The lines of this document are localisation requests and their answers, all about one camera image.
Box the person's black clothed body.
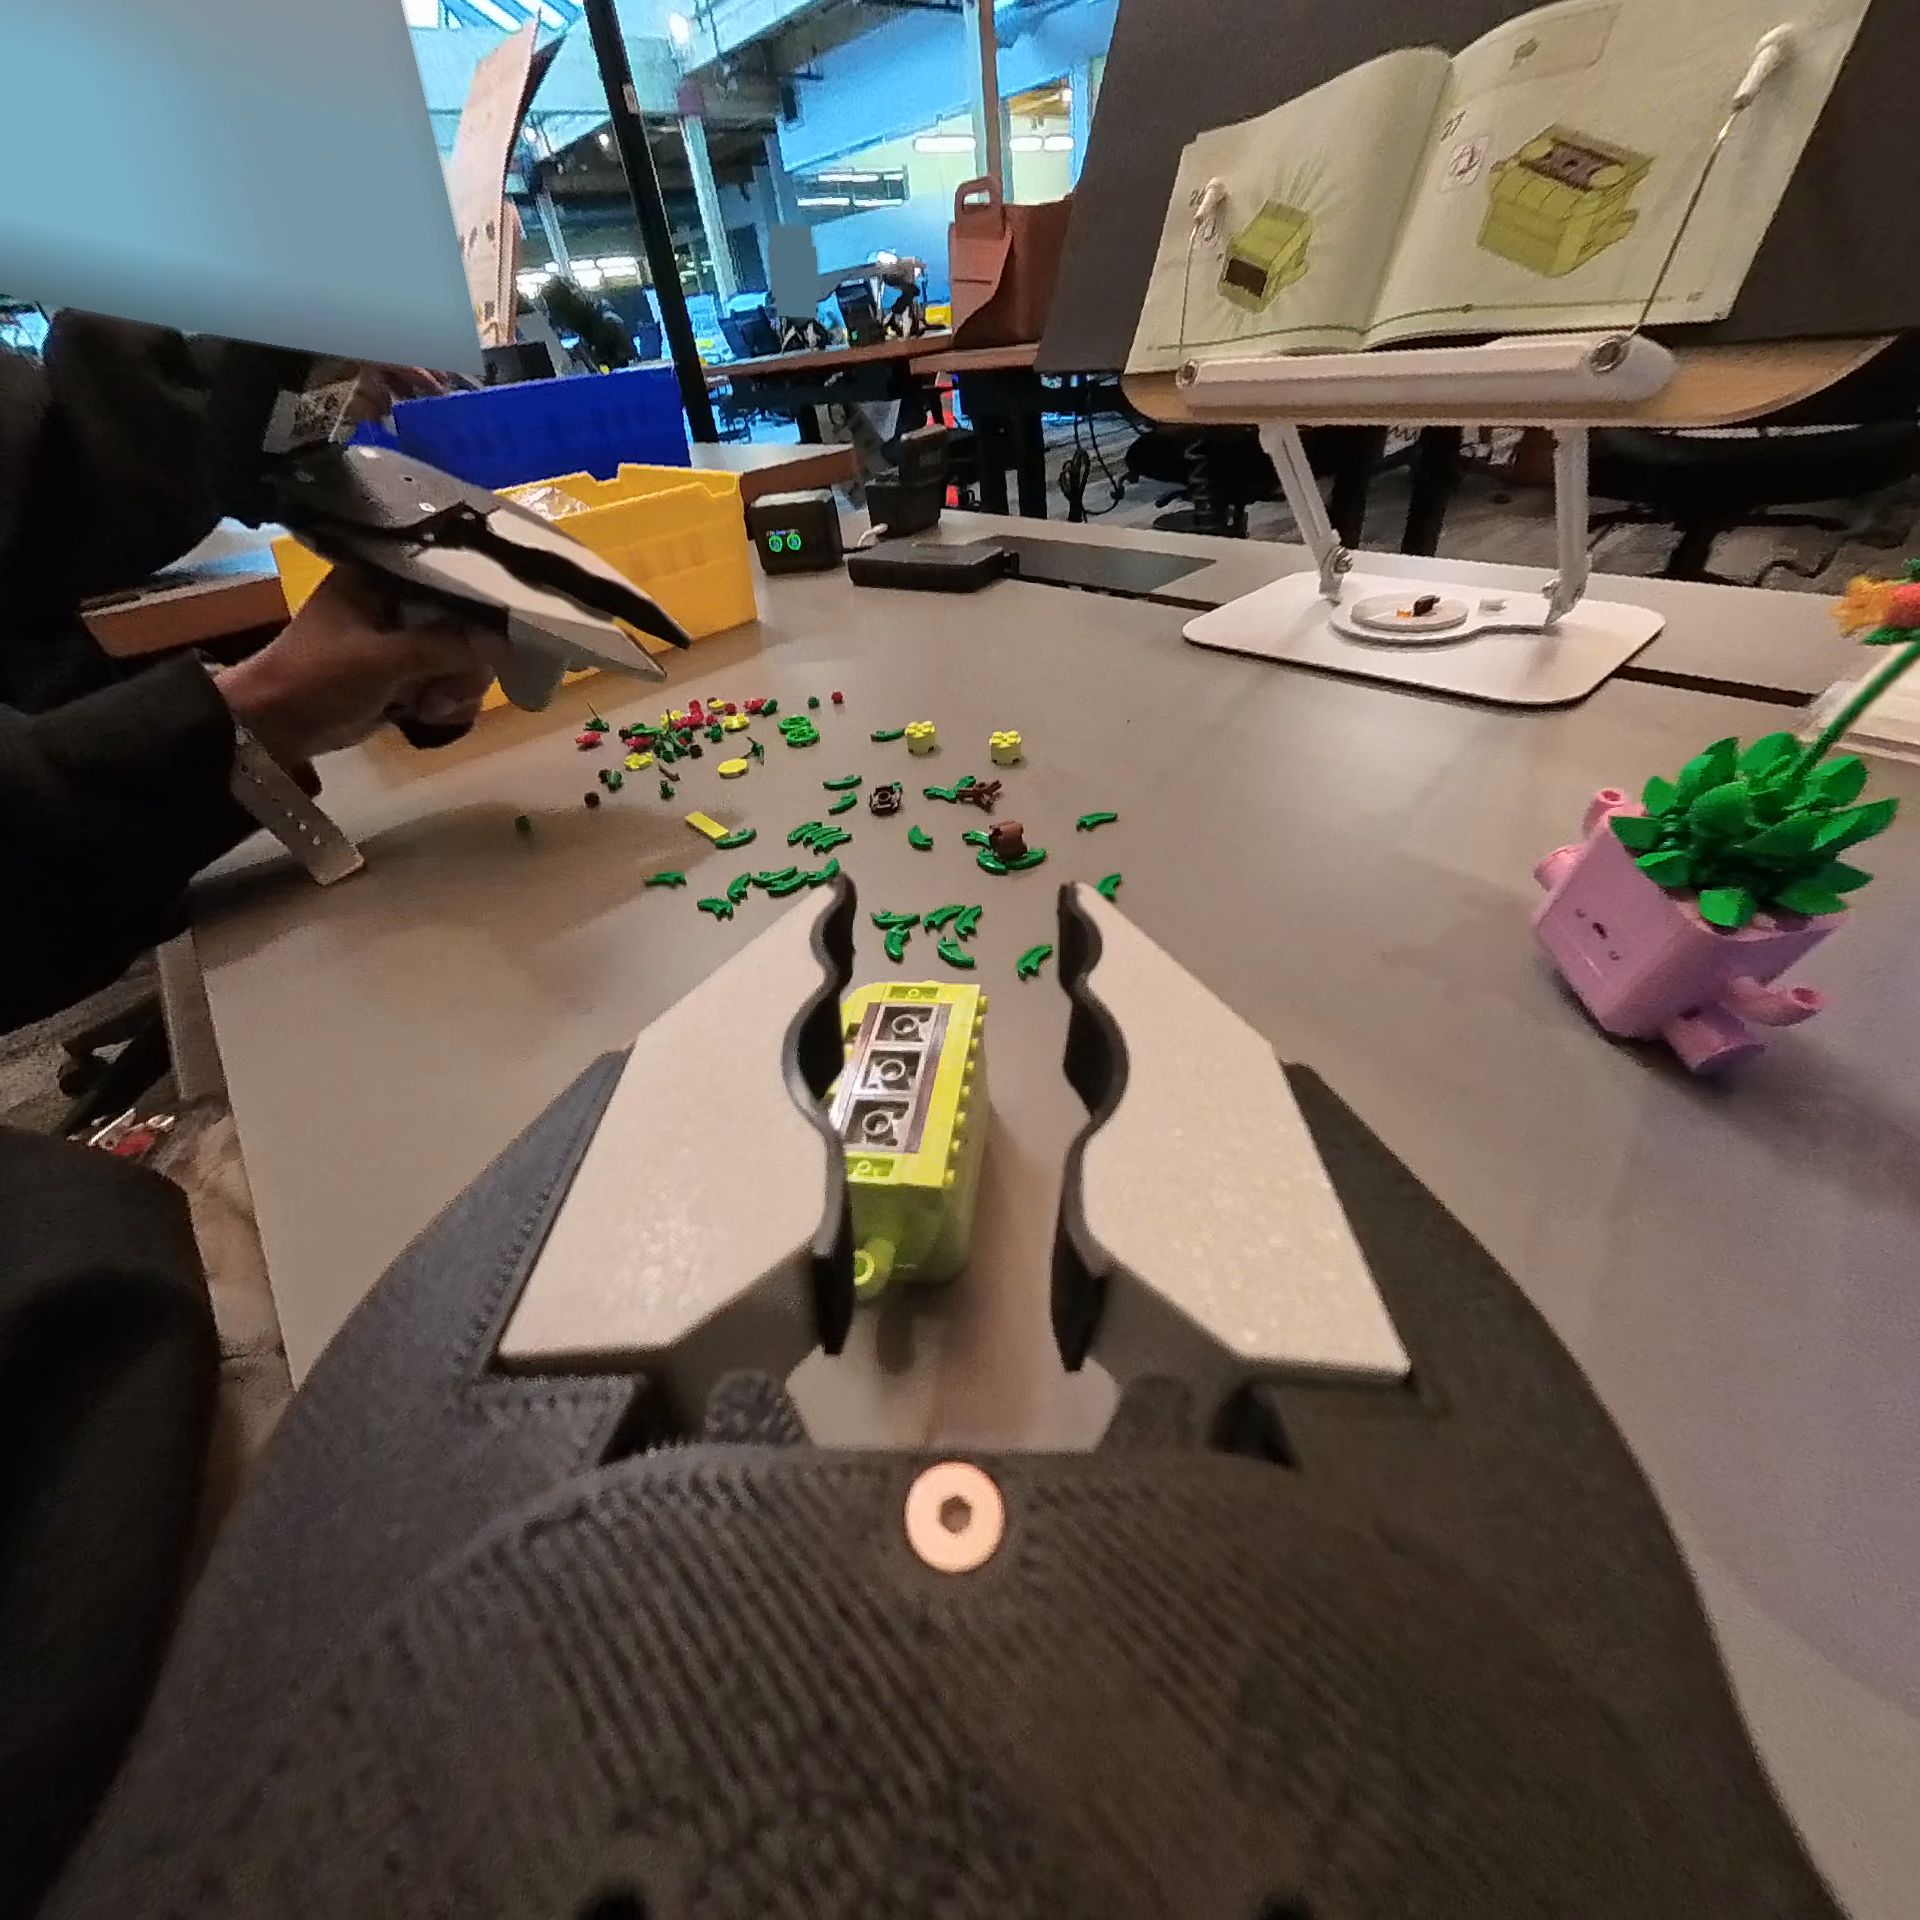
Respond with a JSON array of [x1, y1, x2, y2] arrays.
[[0, 307, 401, 1920]]

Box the lime green brick model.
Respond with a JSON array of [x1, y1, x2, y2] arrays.
[[823, 979, 995, 1299]]

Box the white printed paper sheet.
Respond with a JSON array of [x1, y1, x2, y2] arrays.
[[1807, 661, 1920, 759]]

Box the scattered green leaf pieces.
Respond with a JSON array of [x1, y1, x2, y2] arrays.
[[645, 720, 1126, 986]]

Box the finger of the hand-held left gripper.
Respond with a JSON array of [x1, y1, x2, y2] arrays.
[[461, 491, 697, 652], [406, 539, 673, 680]]

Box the white book stand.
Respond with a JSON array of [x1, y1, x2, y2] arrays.
[[1118, 22, 1900, 710]]

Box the pink brick flowerpot model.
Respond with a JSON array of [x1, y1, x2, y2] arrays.
[[1534, 558, 1920, 1076]]

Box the brown cardboard sheet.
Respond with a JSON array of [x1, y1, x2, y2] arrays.
[[442, 19, 570, 350]]

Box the pile of small mixed pieces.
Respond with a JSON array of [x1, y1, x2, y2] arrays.
[[573, 692, 781, 807]]

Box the black upright power brick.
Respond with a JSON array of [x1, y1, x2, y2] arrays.
[[866, 422, 950, 539]]

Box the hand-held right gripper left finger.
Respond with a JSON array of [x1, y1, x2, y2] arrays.
[[497, 874, 860, 1420]]

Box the brown bag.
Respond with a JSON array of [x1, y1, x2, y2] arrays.
[[949, 176, 1075, 350]]

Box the black power adapter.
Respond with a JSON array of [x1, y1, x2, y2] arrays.
[[849, 539, 1019, 589]]

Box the yellow plastic bin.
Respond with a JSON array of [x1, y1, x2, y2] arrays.
[[270, 463, 759, 712]]

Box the person's left forearm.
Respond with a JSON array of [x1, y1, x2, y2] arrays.
[[0, 647, 265, 1037]]

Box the blue plastic bin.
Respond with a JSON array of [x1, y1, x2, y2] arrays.
[[346, 367, 695, 490]]

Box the background wooden desk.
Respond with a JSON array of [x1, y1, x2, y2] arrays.
[[701, 333, 1052, 518]]

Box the black metal post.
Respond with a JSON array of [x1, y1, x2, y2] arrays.
[[585, 0, 710, 442]]

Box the black charger with green lights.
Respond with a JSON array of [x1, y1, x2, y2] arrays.
[[745, 486, 845, 576]]

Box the open instruction booklet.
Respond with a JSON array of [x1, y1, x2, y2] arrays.
[[1123, 0, 1876, 376]]

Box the person's left hand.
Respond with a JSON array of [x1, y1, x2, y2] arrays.
[[215, 567, 508, 770]]

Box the dark desk cable cover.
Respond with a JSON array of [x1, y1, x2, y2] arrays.
[[959, 533, 1215, 605]]

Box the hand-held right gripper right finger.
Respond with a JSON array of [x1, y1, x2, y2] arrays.
[[1053, 882, 1412, 1426]]

